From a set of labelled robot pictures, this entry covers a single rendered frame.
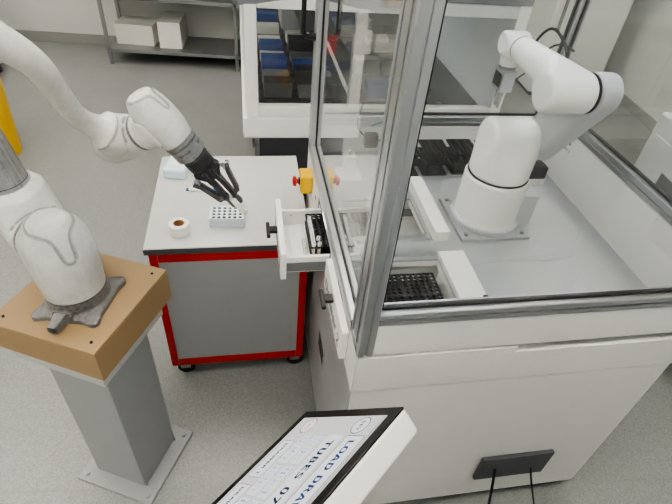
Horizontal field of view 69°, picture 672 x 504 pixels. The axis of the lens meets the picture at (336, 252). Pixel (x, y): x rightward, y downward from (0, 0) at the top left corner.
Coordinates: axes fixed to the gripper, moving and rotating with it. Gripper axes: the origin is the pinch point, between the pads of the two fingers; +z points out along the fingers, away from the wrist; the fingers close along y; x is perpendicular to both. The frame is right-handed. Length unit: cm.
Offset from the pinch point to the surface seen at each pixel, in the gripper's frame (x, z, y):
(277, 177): 54, 29, 0
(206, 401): 0, 73, -73
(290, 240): 2.9, 23.6, 3.5
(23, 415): 3, 32, -132
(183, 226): 17.6, 6.0, -27.8
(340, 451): -88, -2, 19
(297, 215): 11.5, 22.2, 8.4
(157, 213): 31.4, 3.1, -38.6
